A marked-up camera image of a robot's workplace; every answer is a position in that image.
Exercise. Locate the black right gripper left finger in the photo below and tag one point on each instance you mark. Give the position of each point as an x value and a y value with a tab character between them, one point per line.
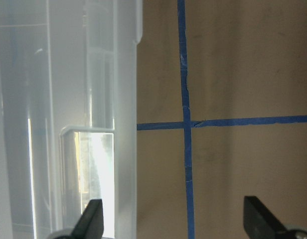
91	223

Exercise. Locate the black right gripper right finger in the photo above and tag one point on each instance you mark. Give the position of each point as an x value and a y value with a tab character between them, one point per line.
259	222

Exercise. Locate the clear plastic box lid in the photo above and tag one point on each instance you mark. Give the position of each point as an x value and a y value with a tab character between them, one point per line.
68	115

